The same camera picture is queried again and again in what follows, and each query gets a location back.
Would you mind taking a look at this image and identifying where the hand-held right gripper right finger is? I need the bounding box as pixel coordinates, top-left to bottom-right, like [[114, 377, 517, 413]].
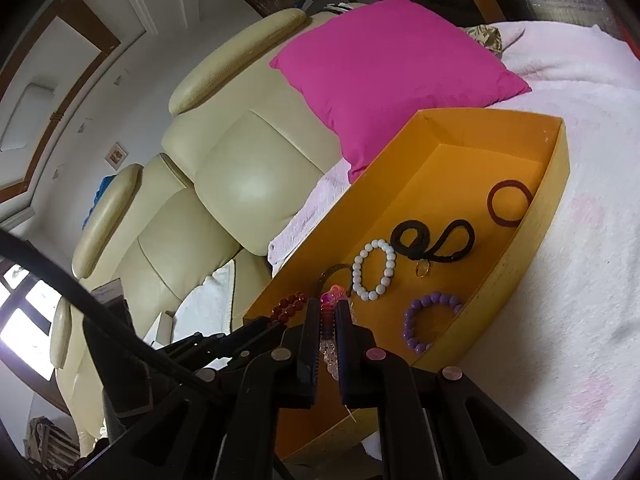
[[334, 300, 581, 480]]

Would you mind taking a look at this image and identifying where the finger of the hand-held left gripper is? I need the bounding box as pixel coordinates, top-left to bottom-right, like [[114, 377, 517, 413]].
[[150, 316, 288, 361]]

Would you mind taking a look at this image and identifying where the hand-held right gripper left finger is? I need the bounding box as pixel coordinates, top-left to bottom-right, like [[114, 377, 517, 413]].
[[80, 300, 323, 480]]

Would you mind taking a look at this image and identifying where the clear bead bracelet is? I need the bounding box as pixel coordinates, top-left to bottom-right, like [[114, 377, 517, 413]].
[[320, 284, 358, 381]]

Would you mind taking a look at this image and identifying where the red bead bracelet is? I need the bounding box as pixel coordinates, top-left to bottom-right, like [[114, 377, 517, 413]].
[[270, 291, 308, 323]]

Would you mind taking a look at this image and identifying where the thin dark bangle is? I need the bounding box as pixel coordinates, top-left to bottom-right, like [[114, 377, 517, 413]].
[[317, 262, 351, 291]]

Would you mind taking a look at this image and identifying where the purple bead bracelet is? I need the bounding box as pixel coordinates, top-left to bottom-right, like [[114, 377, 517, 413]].
[[403, 291, 465, 353]]

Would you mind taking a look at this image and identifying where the white bead bracelet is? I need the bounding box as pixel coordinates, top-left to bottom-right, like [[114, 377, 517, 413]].
[[351, 240, 397, 302]]

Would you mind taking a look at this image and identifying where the black cord necklace with ring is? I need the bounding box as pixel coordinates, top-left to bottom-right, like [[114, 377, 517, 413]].
[[390, 219, 476, 280]]

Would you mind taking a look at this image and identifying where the dark red bangle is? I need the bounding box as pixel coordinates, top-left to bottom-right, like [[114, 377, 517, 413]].
[[486, 179, 533, 227]]

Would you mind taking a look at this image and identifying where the orange cardboard box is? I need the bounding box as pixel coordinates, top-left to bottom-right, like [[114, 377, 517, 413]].
[[242, 107, 571, 461]]

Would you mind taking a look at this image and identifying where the white cushion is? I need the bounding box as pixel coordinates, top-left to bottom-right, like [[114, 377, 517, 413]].
[[172, 260, 238, 341]]

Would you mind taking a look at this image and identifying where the slatted rack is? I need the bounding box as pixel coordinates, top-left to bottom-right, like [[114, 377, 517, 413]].
[[25, 415, 81, 466]]

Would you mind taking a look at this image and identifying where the window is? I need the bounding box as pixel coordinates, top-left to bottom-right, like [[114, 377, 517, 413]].
[[0, 260, 56, 383]]

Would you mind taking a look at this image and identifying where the cream leather sofa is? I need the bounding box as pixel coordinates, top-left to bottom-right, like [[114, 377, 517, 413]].
[[50, 7, 361, 456]]

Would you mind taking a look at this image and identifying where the blue cloth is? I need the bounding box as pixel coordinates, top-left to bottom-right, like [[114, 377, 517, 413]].
[[82, 174, 118, 228]]

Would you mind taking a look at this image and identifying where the white fluffy blanket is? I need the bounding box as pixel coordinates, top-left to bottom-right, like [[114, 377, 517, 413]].
[[267, 20, 640, 480]]

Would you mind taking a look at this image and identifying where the pink pillow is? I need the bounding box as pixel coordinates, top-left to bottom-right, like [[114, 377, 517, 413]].
[[269, 0, 532, 185]]

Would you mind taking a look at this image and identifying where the wooden framed door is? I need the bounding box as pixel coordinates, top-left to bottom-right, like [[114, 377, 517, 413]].
[[0, 0, 123, 206]]

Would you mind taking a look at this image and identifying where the gold patterned cushion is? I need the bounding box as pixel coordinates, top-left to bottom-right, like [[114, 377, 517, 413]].
[[467, 24, 503, 53]]

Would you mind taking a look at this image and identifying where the black cable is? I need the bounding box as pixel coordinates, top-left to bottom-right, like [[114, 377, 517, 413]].
[[0, 230, 231, 406]]

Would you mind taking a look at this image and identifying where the small wall picture frame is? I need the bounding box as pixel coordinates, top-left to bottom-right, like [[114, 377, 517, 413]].
[[104, 142, 128, 170]]

